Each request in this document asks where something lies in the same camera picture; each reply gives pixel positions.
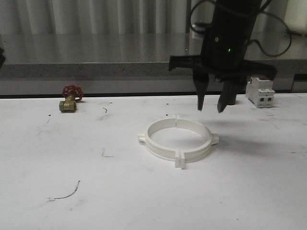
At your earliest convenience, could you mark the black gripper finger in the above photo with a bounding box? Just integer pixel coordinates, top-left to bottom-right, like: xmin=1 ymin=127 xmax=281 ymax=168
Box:
xmin=217 ymin=81 xmax=238 ymax=113
xmin=193 ymin=71 xmax=209 ymax=111

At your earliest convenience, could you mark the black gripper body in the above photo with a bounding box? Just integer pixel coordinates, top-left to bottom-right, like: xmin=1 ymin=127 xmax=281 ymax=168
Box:
xmin=169 ymin=25 xmax=277 ymax=82

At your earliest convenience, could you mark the white half clamp ring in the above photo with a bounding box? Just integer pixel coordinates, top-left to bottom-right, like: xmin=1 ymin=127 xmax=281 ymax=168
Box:
xmin=138 ymin=115 xmax=181 ymax=168
xmin=176 ymin=115 xmax=219 ymax=170

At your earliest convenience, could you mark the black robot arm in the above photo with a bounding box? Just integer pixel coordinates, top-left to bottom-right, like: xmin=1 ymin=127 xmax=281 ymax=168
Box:
xmin=169 ymin=0 xmax=277 ymax=113

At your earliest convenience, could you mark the dark brown cylindrical coupling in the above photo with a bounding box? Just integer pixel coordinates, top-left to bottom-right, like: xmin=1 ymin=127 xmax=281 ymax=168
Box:
xmin=227 ymin=82 xmax=237 ymax=105

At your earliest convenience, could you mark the white container on ledge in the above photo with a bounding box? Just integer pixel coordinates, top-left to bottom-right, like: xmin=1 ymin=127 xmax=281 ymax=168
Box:
xmin=284 ymin=0 xmax=307 ymax=35

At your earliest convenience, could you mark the brass valve red handwheel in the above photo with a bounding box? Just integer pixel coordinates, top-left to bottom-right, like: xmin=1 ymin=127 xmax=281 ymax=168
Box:
xmin=59 ymin=84 xmax=84 ymax=112

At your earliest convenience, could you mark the grey stone countertop ledge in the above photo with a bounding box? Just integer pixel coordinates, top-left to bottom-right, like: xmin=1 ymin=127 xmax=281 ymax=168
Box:
xmin=0 ymin=31 xmax=307 ymax=80

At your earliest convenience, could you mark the white circuit breaker red switch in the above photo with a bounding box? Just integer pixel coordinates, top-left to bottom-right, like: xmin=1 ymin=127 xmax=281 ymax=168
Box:
xmin=245 ymin=77 xmax=275 ymax=108

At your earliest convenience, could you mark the black cable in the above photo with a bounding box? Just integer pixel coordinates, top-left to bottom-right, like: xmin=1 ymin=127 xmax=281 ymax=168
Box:
xmin=189 ymin=0 xmax=307 ymax=58

